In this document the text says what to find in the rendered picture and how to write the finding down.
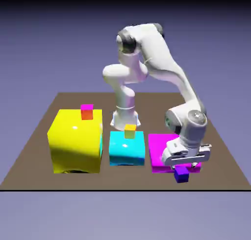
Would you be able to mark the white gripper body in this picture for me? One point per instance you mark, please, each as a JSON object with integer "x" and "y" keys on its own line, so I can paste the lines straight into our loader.
{"x": 186, "y": 158}

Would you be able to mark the small magenta cube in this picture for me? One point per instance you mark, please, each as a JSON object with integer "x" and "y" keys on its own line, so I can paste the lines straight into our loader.
{"x": 87, "y": 112}

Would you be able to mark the large yellow box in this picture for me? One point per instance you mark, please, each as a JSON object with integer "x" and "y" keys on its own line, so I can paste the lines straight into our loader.
{"x": 75, "y": 142}

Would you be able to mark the small yellow cube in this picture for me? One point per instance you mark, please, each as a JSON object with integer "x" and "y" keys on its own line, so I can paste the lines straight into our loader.
{"x": 130, "y": 131}

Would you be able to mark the small blue cube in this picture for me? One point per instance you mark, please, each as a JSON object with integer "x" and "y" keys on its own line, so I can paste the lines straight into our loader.
{"x": 181, "y": 175}

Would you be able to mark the large cyan box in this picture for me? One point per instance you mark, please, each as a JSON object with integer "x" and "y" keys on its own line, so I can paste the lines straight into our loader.
{"x": 126, "y": 148}

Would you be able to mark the large magenta box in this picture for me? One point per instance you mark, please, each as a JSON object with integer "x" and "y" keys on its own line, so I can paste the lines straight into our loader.
{"x": 156, "y": 146}

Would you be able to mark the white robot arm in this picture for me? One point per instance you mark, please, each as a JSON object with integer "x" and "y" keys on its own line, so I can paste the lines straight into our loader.
{"x": 166, "y": 55}

